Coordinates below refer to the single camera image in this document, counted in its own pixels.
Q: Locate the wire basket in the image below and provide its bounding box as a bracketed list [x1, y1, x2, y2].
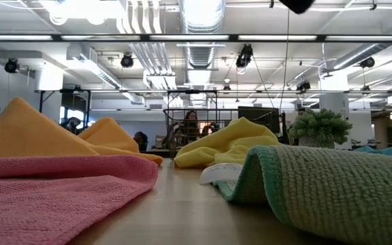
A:
[163, 108, 280, 160]

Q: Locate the black computer monitor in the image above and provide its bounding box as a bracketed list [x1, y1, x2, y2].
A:
[238, 105, 281, 134]

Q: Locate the black metal stand frame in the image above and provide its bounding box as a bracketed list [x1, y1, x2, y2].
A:
[34, 88, 92, 130]

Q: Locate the small artificial potted plant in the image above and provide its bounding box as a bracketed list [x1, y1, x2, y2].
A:
[288, 108, 353, 149]

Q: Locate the light green microfiber towel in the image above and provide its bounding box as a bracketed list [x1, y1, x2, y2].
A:
[199, 145, 392, 245]

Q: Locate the orange microfiber towel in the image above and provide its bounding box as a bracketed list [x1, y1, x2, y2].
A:
[78, 117, 141, 154]
[0, 97, 164, 167]

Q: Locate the person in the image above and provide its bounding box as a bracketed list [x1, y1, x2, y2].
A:
[61, 116, 83, 135]
[133, 131, 148, 152]
[178, 110, 202, 146]

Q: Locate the pink microfiber towel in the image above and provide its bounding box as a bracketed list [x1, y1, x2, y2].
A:
[0, 155, 159, 245]

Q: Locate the black beam with light strips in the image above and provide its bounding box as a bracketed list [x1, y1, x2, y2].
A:
[0, 33, 392, 44]

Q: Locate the yellow microfiber towel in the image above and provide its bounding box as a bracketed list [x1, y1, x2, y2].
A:
[174, 117, 282, 169]

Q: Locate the thin hanging cable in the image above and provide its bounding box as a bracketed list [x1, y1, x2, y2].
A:
[279, 10, 291, 113]

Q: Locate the silver ventilation duct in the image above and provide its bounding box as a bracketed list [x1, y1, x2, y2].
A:
[178, 0, 227, 106]

